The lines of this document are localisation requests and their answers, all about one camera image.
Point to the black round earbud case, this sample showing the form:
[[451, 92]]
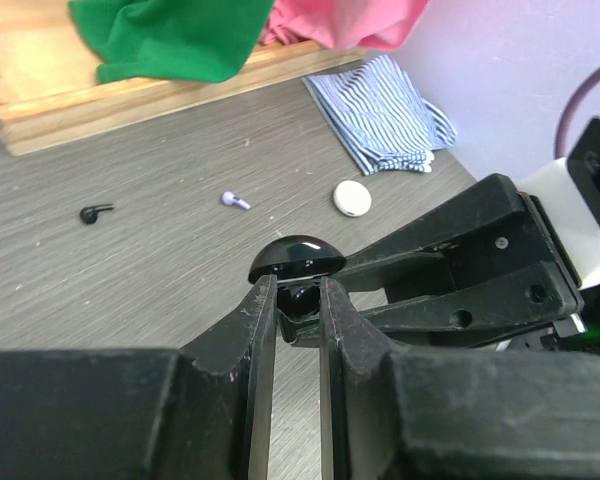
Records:
[[296, 259]]

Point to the purple earbud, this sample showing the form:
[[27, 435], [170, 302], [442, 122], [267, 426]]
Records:
[[229, 198]]

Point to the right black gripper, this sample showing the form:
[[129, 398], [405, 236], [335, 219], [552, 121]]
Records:
[[505, 272]]

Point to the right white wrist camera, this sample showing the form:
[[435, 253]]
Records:
[[569, 191]]

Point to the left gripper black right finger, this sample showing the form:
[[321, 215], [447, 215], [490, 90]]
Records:
[[401, 412]]

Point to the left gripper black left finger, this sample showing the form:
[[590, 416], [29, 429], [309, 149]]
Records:
[[201, 411]]

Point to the green cloth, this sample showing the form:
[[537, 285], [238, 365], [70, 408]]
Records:
[[195, 40]]

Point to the blue white striped cloth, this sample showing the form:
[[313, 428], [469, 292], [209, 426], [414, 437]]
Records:
[[380, 117]]

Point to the white earbud charging case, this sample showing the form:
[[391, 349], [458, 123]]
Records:
[[352, 198]]

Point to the wooden clothes rack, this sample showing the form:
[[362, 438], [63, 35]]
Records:
[[49, 94]]

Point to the pink t-shirt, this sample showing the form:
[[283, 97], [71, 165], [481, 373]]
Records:
[[343, 24]]

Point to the black earbud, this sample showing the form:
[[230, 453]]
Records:
[[299, 301], [89, 215]]

